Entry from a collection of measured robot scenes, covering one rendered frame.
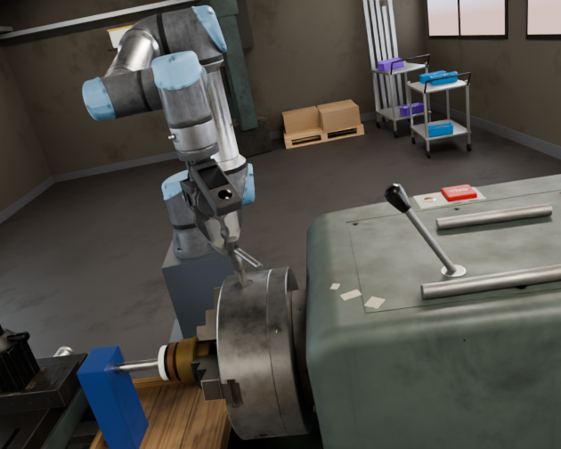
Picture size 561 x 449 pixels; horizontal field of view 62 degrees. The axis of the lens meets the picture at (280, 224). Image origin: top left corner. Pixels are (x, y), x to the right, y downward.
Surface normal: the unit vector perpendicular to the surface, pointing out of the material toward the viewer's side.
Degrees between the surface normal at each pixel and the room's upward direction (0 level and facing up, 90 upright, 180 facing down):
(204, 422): 0
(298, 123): 90
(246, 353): 52
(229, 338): 44
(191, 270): 90
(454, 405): 90
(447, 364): 90
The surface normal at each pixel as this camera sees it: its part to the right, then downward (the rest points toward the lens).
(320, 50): 0.06, 0.37
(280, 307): -0.18, -0.62
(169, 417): -0.18, -0.91
